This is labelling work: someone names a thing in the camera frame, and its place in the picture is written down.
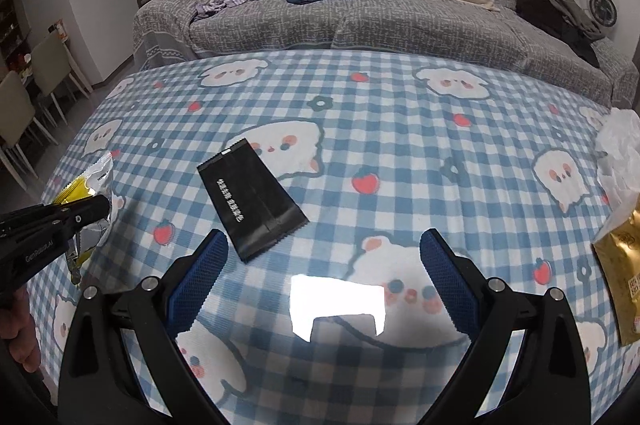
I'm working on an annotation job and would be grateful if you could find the grey fabric sofa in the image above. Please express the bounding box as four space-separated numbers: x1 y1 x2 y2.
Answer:
132 0 639 108

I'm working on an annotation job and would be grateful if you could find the beige dining chair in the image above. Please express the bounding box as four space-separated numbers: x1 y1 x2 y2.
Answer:
1 32 91 192

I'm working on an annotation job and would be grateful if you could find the person left hand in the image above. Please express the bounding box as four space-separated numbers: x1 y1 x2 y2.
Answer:
0 285 41 373

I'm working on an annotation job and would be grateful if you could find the small fan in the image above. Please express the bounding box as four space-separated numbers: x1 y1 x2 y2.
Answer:
588 0 618 28

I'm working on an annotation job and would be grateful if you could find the blue checked bear tablecloth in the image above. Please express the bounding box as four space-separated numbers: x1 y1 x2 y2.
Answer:
42 50 639 424

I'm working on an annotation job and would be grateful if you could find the dark clothes pile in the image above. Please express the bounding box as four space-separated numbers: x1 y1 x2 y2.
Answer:
515 0 605 68

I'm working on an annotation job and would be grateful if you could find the white crumpled tissue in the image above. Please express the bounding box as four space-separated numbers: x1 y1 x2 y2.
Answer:
594 107 640 209

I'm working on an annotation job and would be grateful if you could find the gold tissue pack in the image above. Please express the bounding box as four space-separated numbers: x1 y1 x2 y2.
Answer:
593 195 639 346

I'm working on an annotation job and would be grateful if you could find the yellow snack packet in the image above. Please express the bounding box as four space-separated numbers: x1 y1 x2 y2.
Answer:
53 153 124 285

